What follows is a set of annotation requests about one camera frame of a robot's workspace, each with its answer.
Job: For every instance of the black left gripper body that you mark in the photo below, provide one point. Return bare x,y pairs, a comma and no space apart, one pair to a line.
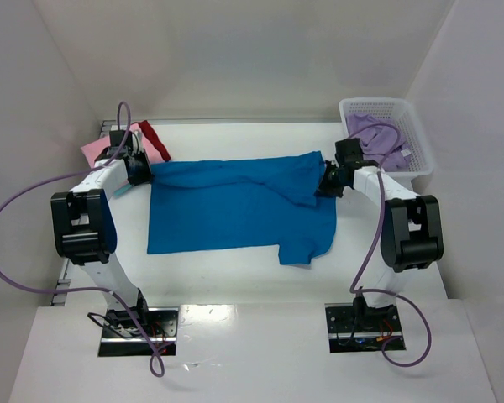
139,170

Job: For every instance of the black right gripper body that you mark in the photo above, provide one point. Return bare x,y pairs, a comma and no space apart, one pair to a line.
328,180

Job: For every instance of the blue t shirt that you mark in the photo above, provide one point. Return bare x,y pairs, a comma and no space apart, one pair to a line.
230,204

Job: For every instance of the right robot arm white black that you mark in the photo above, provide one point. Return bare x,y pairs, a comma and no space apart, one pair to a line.
409,233

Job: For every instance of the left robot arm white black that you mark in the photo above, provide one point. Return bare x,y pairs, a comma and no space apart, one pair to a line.
84,228

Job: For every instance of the teal folded t shirt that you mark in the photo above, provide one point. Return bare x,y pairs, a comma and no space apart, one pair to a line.
122,190

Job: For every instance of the dark red folded t shirt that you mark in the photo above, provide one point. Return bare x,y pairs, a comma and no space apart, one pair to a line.
152,136

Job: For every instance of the pink folded t shirt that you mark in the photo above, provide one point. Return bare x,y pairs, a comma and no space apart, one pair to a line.
93,150

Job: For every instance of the lavender t shirt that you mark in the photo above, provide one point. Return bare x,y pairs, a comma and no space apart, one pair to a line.
380,141

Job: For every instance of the white plastic basket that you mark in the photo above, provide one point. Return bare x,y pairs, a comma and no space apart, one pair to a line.
402,115

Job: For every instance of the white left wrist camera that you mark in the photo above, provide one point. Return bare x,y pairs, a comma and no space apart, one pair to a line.
136,145

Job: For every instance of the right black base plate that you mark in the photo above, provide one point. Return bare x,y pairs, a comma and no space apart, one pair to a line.
363,331

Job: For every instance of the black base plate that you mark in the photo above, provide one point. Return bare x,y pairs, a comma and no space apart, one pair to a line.
123,339
363,331

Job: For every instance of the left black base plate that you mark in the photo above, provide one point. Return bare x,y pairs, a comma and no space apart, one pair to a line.
123,339

